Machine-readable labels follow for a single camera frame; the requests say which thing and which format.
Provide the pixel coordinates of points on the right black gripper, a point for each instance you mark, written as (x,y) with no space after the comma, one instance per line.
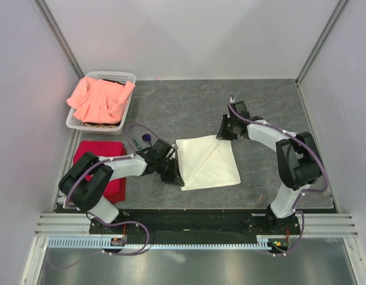
(222,133)

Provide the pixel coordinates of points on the slotted cable duct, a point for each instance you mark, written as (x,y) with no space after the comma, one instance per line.
(115,243)

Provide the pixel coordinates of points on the right aluminium frame post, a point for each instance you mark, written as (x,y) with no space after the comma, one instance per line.
(321,40)

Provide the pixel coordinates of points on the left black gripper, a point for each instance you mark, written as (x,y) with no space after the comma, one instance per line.
(174,177)

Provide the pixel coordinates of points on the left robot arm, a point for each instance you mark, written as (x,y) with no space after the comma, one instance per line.
(84,184)

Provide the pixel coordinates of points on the white cloth napkin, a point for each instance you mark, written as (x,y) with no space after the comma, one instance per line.
(206,162)

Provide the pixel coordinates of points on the white plastic basket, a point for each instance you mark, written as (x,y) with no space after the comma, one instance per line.
(117,76)

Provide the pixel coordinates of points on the salmon pink cloth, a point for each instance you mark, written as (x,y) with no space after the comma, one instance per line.
(100,101)

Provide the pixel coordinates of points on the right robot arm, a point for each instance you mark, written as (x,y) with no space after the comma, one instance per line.
(298,161)

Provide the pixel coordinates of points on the red folded cloth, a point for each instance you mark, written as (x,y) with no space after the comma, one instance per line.
(115,190)

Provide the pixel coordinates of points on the purple handled spoon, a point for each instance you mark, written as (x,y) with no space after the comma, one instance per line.
(147,138)

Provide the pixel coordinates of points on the left aluminium frame post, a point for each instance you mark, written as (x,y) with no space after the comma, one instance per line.
(51,21)

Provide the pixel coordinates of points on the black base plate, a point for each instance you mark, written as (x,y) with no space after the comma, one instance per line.
(247,222)

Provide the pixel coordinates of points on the aluminium frame post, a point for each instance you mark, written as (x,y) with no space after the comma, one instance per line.
(321,40)
(51,21)

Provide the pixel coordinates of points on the green handled metal spoon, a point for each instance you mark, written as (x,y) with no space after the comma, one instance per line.
(136,144)

